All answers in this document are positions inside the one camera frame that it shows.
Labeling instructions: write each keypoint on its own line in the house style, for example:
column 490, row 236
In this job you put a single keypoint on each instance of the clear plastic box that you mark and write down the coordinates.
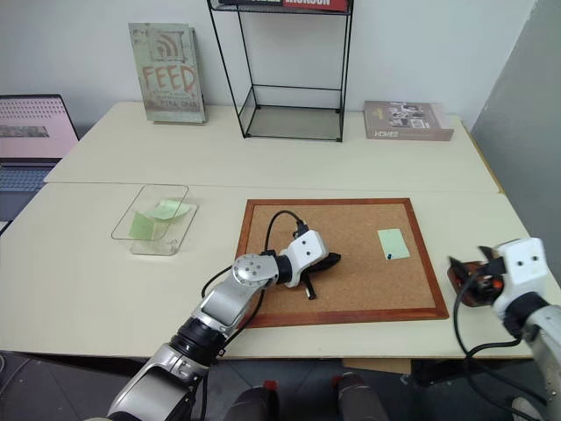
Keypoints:
column 144, row 247

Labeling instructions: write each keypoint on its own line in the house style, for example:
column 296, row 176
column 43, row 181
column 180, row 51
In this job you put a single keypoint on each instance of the pale green sticky note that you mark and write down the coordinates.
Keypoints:
column 394, row 241

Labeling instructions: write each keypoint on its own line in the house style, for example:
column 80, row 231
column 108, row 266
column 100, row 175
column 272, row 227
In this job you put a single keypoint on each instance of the grey FEED book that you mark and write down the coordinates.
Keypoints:
column 171, row 74

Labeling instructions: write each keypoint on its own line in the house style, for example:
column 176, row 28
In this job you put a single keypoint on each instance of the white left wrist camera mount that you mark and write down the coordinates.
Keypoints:
column 307, row 250

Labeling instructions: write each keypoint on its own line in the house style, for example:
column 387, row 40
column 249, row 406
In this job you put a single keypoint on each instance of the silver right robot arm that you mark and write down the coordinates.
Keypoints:
column 548, row 337

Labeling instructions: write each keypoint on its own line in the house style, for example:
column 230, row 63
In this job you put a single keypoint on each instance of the wood-framed cork board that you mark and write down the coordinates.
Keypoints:
column 350, row 228

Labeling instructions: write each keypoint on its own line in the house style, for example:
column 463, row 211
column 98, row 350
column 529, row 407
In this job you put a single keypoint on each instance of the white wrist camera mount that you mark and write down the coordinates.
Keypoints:
column 307, row 250
column 521, row 263

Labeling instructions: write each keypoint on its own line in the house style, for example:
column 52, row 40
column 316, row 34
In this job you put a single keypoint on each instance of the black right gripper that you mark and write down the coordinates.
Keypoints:
column 488, row 280

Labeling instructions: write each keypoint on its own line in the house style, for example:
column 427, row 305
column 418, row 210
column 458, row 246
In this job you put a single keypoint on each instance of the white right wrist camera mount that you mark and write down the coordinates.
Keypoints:
column 521, row 263

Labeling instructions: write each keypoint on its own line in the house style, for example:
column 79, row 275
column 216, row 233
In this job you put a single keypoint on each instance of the flat green sticky note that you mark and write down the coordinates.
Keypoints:
column 168, row 209

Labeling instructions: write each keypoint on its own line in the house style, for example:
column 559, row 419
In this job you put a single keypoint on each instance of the bent green sticky note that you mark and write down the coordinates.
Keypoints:
column 142, row 226

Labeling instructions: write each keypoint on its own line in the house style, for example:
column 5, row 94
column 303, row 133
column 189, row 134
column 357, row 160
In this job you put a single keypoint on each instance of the grey laptop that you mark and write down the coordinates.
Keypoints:
column 30, row 127

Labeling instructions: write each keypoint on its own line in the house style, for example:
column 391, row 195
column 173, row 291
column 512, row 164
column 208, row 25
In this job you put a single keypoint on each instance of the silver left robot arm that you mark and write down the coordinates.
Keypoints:
column 219, row 302

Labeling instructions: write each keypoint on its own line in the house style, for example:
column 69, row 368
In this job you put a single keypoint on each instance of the brown wooden tray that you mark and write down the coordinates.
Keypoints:
column 471, row 299

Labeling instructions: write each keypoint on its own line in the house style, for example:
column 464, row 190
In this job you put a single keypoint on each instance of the black under-table bracket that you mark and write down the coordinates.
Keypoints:
column 438, row 372

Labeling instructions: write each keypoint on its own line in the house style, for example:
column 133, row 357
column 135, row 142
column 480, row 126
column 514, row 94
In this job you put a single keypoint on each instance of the dark rounded shape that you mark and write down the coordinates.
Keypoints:
column 254, row 403
column 357, row 399

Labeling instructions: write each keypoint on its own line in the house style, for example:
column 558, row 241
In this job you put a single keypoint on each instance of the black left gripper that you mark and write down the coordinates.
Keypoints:
column 316, row 266

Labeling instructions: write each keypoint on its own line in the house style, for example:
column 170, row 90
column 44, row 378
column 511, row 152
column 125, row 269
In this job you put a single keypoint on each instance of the grey partition panel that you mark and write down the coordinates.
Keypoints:
column 526, row 131

